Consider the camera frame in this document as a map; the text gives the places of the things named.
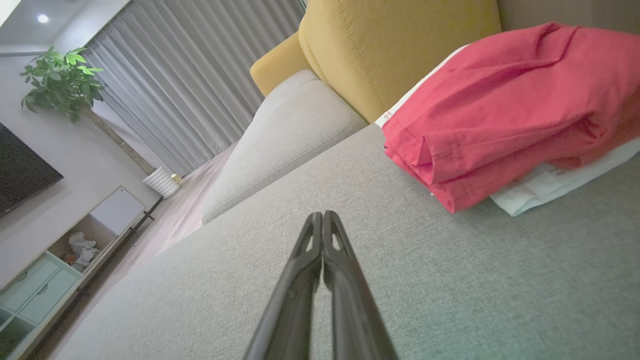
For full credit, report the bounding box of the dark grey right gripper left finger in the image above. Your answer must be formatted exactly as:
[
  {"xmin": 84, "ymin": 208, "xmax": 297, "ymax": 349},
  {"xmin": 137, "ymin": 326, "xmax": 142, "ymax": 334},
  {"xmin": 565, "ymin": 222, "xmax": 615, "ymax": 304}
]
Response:
[{"xmin": 243, "ymin": 211, "xmax": 324, "ymax": 360}]

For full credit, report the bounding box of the red white basketball jersey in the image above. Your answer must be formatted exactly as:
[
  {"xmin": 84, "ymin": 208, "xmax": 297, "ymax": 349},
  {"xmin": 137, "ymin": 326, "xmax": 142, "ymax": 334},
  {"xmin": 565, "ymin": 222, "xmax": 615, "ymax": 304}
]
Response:
[{"xmin": 374, "ymin": 21, "xmax": 640, "ymax": 217}]

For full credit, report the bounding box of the grey pleated curtain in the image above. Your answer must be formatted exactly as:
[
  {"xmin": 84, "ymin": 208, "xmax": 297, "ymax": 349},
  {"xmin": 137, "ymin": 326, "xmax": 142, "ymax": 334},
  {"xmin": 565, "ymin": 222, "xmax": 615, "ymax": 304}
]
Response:
[{"xmin": 81, "ymin": 0, "xmax": 307, "ymax": 177}]

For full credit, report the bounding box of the green leafy indoor tree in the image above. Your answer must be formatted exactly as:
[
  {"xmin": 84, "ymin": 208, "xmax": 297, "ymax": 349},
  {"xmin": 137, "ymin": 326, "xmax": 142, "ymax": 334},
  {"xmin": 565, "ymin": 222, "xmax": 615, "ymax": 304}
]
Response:
[{"xmin": 19, "ymin": 45, "xmax": 157, "ymax": 176}]

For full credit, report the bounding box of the small yellow sofa back cushion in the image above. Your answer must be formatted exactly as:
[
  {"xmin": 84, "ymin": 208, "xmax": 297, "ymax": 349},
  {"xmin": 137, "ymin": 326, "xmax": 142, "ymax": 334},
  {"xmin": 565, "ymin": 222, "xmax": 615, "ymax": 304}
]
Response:
[{"xmin": 249, "ymin": 31, "xmax": 314, "ymax": 99}]

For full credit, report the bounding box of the white ribbed plant pot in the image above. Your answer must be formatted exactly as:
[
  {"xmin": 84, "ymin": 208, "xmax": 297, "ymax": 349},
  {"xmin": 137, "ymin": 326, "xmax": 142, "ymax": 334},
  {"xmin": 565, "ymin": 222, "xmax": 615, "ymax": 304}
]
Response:
[{"xmin": 142, "ymin": 165, "xmax": 181, "ymax": 200}]

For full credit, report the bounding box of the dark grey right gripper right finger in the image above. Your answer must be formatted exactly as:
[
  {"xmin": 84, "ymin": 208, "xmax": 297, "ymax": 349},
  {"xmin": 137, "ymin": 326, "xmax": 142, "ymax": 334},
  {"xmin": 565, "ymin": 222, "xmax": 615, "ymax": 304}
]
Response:
[{"xmin": 322, "ymin": 210, "xmax": 400, "ymax": 360}]

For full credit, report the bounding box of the large yellow sofa back cushion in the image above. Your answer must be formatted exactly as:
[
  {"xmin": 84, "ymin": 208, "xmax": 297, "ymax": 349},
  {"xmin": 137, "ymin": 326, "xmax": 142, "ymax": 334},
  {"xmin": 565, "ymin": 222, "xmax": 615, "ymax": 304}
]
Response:
[{"xmin": 298, "ymin": 0, "xmax": 503, "ymax": 125}]

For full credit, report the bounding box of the large grey sofa chaise cushion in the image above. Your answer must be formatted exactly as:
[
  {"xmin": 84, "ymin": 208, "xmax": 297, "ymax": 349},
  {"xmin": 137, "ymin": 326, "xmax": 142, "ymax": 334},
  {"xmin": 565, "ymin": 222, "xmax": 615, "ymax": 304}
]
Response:
[{"xmin": 54, "ymin": 123, "xmax": 640, "ymax": 360}]

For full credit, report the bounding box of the white crumpled item in cabinet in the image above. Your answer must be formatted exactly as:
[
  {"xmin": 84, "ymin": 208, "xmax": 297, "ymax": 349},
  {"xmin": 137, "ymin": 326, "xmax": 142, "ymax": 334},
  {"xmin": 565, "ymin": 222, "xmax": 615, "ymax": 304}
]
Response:
[{"xmin": 66, "ymin": 231, "xmax": 101, "ymax": 272}]

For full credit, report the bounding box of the sofa back panel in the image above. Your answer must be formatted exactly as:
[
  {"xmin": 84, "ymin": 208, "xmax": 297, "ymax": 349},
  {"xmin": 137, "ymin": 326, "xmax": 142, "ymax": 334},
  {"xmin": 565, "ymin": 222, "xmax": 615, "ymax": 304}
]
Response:
[{"xmin": 497, "ymin": 0, "xmax": 640, "ymax": 37}]

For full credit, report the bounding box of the white mint tv cabinet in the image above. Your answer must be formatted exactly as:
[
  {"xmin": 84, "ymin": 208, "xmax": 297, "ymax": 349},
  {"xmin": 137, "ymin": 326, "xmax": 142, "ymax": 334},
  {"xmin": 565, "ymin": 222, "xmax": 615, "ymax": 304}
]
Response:
[{"xmin": 0, "ymin": 186, "xmax": 164, "ymax": 360}]

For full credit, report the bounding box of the black flat television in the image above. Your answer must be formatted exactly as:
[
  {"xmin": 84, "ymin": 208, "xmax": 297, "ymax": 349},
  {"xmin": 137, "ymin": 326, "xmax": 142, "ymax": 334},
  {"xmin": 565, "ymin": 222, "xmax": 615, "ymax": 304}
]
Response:
[{"xmin": 0, "ymin": 122, "xmax": 65, "ymax": 219}]

